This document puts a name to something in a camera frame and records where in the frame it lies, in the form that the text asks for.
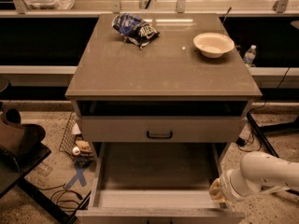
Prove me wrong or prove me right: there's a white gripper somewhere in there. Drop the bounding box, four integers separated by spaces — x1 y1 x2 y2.
209 168 244 203

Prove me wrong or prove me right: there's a grey drawer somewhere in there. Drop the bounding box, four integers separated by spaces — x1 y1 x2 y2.
77 143 245 224
78 116 247 143

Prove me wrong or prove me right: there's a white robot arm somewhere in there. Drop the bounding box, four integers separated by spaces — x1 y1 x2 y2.
209 151 299 203

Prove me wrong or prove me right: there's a grey top drawer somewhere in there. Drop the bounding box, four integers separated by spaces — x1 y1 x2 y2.
78 116 247 143

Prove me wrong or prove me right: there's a blue tape cross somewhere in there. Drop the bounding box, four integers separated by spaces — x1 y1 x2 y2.
65 168 87 189

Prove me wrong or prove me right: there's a clear water bottle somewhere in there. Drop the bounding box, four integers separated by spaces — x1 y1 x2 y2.
243 45 256 67

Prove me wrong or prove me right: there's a white paper bowl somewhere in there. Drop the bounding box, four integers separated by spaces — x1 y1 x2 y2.
193 33 235 59

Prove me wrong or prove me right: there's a blue chip bag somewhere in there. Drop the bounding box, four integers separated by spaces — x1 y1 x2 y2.
111 13 160 49

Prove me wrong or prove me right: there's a black table stand left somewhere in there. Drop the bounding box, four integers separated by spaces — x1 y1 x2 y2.
0 144 91 224

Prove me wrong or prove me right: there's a black floor cable right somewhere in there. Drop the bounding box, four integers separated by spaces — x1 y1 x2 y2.
235 133 263 154

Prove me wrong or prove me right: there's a black floor cable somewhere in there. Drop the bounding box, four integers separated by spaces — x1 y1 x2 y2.
34 184 92 224
235 133 263 154

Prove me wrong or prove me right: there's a wire mesh basket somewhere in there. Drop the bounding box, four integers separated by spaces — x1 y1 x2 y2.
59 113 93 162

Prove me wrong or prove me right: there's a black floor cable left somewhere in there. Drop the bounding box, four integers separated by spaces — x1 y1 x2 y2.
34 184 92 224

